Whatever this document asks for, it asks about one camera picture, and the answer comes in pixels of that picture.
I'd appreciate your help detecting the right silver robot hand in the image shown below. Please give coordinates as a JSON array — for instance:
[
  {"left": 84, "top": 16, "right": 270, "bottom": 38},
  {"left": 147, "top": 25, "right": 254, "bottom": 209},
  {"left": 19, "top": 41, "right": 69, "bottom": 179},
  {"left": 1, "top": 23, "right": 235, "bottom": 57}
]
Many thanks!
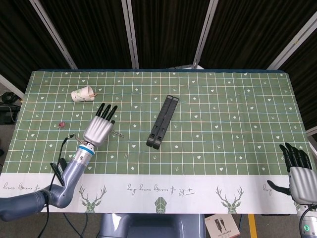
[{"left": 266, "top": 142, "right": 317, "bottom": 205}]

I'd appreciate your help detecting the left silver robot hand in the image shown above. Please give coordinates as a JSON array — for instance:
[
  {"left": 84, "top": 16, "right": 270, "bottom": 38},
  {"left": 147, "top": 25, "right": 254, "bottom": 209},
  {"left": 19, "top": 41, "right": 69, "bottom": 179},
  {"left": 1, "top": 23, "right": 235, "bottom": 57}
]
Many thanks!
[{"left": 83, "top": 103, "right": 118, "bottom": 147}]

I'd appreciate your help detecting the black box on arm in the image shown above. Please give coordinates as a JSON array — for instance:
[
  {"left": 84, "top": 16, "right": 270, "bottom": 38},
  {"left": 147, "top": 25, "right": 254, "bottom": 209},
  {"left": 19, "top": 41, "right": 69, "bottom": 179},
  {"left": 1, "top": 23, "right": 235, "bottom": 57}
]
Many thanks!
[{"left": 51, "top": 159, "right": 68, "bottom": 186}]

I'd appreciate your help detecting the white paper cup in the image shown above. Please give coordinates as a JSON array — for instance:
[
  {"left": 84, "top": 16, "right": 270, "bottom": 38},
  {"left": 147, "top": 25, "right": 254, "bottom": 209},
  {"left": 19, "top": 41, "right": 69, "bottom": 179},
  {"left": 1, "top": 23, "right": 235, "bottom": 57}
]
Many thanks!
[{"left": 71, "top": 85, "right": 96, "bottom": 103}]

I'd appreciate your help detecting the black folding laptop stand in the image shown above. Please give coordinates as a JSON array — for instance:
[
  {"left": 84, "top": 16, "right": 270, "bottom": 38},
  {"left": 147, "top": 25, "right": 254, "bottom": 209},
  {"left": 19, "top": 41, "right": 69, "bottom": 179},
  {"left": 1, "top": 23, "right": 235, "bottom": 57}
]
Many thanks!
[{"left": 146, "top": 94, "right": 179, "bottom": 150}]

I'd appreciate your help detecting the yellow floor tape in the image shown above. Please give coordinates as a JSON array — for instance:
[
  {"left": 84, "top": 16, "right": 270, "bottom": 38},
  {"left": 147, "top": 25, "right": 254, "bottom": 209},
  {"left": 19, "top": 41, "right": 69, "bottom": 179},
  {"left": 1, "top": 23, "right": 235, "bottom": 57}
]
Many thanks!
[{"left": 247, "top": 213, "right": 256, "bottom": 238}]

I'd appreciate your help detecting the black floor box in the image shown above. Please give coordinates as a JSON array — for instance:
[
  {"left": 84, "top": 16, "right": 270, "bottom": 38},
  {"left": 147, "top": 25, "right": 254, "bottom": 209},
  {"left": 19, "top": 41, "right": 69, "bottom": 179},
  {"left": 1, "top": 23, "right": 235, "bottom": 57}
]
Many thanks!
[{"left": 0, "top": 104, "right": 20, "bottom": 125}]

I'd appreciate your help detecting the green grid tablecloth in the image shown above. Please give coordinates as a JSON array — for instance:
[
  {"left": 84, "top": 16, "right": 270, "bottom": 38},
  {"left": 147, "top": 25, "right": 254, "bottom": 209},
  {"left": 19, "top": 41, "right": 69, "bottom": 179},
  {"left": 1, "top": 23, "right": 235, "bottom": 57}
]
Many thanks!
[{"left": 0, "top": 69, "right": 314, "bottom": 214}]

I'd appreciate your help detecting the black round floor device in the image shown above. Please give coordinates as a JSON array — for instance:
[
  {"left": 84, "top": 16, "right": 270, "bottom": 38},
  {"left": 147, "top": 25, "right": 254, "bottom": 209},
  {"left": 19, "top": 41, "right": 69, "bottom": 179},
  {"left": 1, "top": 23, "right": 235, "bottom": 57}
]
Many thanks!
[{"left": 1, "top": 91, "right": 17, "bottom": 104}]

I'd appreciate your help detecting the dark pleated partition panel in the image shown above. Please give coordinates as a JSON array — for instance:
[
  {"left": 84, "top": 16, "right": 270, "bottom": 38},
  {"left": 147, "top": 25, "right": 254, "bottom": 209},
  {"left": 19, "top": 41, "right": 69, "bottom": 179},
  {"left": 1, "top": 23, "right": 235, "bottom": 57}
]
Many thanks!
[
  {"left": 131, "top": 0, "right": 213, "bottom": 70},
  {"left": 279, "top": 22, "right": 317, "bottom": 132},
  {"left": 0, "top": 0, "right": 72, "bottom": 86},
  {"left": 202, "top": 0, "right": 317, "bottom": 70},
  {"left": 37, "top": 0, "right": 136, "bottom": 70}
]

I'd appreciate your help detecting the grey robot torso base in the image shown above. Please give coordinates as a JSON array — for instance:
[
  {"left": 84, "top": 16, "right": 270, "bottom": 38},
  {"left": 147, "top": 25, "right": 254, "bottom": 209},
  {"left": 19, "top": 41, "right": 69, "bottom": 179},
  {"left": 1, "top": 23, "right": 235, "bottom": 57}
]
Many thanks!
[{"left": 98, "top": 212, "right": 208, "bottom": 238}]

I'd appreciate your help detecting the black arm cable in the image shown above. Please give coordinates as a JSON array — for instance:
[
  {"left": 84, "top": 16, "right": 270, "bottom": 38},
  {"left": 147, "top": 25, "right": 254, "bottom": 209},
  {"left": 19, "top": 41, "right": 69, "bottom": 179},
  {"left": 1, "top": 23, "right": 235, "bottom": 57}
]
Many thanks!
[
  {"left": 44, "top": 133, "right": 82, "bottom": 214},
  {"left": 298, "top": 206, "right": 312, "bottom": 238}
]

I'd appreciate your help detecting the white cable product box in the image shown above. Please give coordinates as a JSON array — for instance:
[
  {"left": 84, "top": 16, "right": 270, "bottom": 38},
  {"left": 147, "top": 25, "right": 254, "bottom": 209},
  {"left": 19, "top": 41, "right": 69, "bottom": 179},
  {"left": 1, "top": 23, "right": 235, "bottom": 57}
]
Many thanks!
[{"left": 205, "top": 213, "right": 240, "bottom": 238}]

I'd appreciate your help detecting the blue floor cable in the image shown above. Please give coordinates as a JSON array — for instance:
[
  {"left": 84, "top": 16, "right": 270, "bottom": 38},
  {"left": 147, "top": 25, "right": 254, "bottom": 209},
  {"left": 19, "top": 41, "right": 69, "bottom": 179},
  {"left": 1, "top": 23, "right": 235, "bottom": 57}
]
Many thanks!
[{"left": 63, "top": 213, "right": 78, "bottom": 234}]

